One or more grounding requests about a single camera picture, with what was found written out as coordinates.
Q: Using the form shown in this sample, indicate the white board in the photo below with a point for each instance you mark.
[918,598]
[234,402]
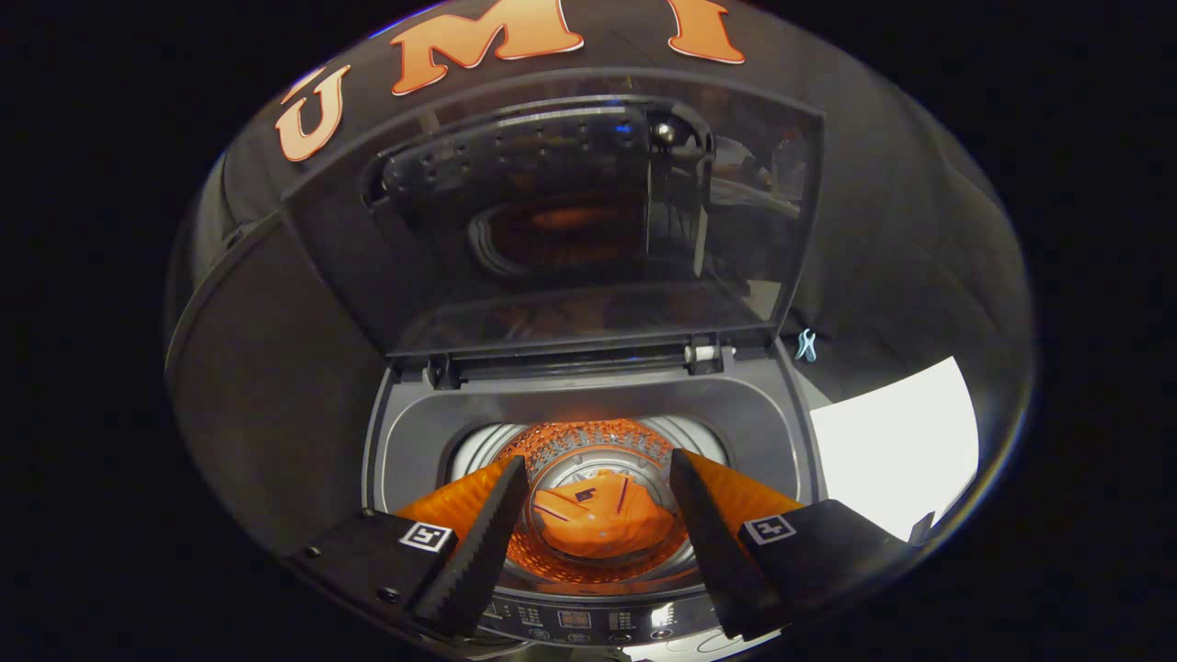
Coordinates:
[897,450]

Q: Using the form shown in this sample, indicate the dark washing machine lid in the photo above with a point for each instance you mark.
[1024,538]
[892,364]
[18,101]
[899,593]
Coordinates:
[570,230]

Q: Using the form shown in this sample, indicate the light blue clip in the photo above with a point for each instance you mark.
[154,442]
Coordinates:
[806,345]

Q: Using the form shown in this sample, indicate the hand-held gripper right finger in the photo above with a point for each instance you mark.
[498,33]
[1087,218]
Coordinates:
[713,552]

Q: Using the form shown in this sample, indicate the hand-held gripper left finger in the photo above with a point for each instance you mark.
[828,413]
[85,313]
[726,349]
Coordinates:
[483,552]

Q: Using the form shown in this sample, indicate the yellow polo shirt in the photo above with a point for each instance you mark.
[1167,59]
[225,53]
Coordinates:
[602,524]

